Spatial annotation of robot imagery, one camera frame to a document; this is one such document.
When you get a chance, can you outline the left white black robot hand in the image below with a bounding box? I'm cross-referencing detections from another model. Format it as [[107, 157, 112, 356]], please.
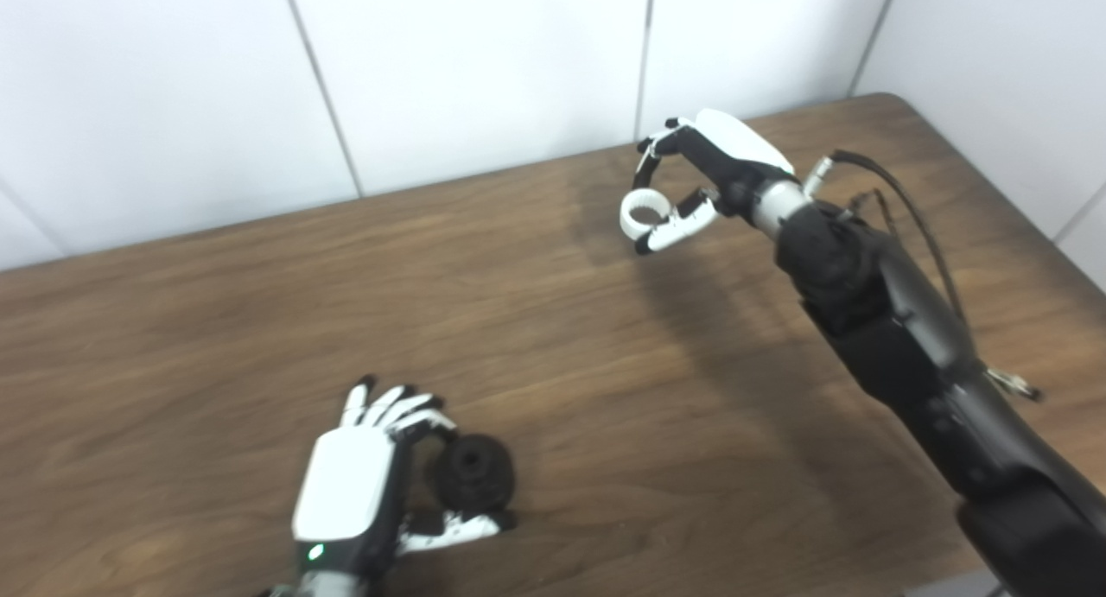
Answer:
[[291, 374, 518, 581]]

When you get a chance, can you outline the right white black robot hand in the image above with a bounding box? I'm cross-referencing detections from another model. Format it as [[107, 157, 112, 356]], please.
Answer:
[[632, 109, 797, 257]]

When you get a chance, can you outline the white ring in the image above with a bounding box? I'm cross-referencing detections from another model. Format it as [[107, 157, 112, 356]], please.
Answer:
[[620, 189, 675, 239]]

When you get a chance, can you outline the round black part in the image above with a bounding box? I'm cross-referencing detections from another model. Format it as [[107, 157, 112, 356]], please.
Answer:
[[431, 434, 518, 513]]

